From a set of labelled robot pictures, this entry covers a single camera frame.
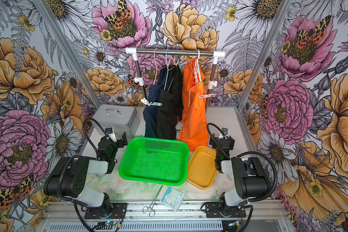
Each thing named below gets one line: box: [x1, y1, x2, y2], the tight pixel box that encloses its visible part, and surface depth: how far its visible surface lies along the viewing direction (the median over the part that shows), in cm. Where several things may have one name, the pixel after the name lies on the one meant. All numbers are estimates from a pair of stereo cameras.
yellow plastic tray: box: [186, 145, 218, 190], surface depth 92 cm
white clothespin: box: [140, 97, 151, 107], surface depth 71 cm
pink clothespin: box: [198, 93, 217, 99], surface depth 66 cm
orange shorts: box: [177, 58, 209, 152], surface depth 83 cm
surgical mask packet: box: [159, 186, 186, 212], surface depth 79 cm
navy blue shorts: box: [143, 66, 166, 140], surface depth 78 cm
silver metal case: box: [91, 104, 141, 139], surface depth 98 cm
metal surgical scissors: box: [142, 184, 163, 218], surface depth 77 cm
